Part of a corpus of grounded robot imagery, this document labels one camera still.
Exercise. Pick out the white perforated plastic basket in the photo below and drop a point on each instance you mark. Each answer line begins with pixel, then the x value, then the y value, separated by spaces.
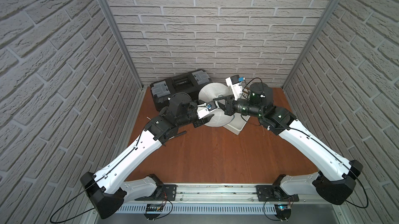
pixel 236 122

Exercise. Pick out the right controller board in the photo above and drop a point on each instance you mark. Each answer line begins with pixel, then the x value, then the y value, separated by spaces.
pixel 283 212

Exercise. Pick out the aluminium corner post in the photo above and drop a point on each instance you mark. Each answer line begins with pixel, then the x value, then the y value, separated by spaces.
pixel 326 15
pixel 119 40

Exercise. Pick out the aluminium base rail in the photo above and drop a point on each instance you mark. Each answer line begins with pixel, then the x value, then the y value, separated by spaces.
pixel 191 203

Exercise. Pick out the black plastic toolbox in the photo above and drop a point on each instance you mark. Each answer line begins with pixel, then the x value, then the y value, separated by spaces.
pixel 190 83

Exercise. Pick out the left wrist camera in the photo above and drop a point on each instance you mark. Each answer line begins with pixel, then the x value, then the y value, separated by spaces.
pixel 206 108

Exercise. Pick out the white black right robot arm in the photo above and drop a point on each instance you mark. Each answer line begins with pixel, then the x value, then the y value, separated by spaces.
pixel 337 176

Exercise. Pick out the left aluminium corner post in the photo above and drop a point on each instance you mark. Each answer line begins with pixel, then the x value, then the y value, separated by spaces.
pixel 119 40

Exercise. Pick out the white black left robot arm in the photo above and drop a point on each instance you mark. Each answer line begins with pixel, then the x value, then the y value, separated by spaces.
pixel 107 188

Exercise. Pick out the left controller board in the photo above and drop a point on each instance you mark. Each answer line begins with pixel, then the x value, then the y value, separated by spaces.
pixel 153 211

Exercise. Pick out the right aluminium corner post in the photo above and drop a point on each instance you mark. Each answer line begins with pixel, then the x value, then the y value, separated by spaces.
pixel 326 15

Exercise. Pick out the black handled hammer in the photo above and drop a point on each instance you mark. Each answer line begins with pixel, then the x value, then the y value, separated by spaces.
pixel 179 134

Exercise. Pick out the controller board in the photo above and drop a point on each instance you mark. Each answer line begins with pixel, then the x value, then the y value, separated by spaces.
pixel 283 212
pixel 153 211

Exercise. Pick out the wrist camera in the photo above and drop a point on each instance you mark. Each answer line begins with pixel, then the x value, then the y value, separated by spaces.
pixel 235 83
pixel 206 108

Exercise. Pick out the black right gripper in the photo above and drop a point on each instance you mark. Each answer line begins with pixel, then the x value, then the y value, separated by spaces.
pixel 229 103

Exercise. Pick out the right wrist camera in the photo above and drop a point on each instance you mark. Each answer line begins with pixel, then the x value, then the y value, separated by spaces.
pixel 235 83

